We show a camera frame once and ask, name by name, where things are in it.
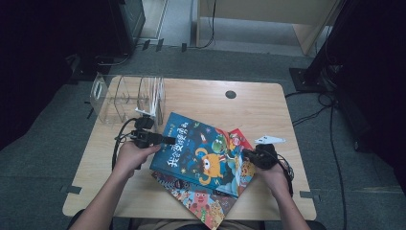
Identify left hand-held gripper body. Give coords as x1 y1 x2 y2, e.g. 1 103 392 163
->
129 106 168 150

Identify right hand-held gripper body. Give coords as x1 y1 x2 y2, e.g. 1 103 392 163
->
250 135 287 171

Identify red picture book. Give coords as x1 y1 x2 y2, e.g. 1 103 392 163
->
228 127 257 152

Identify dark blue monster picture book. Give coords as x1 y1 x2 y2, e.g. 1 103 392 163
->
148 111 257 199

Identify clear acrylic book rack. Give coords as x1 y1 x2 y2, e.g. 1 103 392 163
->
89 72 167 126

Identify light blue animals picture book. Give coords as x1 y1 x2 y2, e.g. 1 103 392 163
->
151 171 238 230

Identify person's right hand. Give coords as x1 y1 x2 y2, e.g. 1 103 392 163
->
255 161 290 199

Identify person's left hand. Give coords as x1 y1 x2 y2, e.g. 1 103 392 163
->
113 141 162 180

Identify person's lap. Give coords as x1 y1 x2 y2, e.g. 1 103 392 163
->
130 218 266 230

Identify black metal stand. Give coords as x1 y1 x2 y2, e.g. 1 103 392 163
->
288 0 352 94

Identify black stand base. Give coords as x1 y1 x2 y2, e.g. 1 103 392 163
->
65 53 113 84

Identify dark cabinet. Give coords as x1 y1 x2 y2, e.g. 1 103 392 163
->
108 0 147 56

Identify light wooden cabinet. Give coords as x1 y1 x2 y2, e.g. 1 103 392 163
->
195 0 344 56

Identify dark curtain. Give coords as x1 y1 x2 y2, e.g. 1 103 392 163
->
0 0 111 151
331 0 406 193

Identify left hand-held gripper cable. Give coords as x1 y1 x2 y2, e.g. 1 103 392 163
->
111 117 140 171

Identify hand-held gripper cable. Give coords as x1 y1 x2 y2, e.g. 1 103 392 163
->
111 117 140 171
274 152 295 197

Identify right hand-held gripper cable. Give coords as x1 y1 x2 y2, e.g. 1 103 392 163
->
274 152 295 197

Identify curved black floor cable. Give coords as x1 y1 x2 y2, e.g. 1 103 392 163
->
283 90 336 127

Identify long black floor cable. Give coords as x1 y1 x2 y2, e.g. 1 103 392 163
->
328 104 349 230

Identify black floor cable loop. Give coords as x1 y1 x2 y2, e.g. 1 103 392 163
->
94 52 132 67

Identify black hanging cable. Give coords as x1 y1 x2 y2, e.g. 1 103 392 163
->
188 0 218 51

